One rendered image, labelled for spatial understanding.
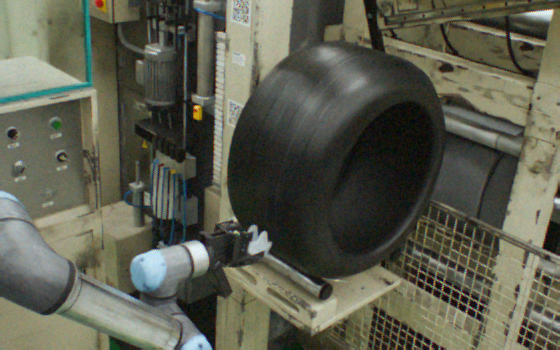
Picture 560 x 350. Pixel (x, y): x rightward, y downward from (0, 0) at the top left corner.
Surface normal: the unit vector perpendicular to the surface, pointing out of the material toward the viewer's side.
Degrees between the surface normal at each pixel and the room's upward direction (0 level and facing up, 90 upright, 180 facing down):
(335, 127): 61
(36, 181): 90
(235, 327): 90
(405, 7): 90
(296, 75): 33
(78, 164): 90
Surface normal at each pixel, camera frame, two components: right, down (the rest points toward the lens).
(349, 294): 0.07, -0.91
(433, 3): -0.72, 0.24
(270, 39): 0.69, 0.34
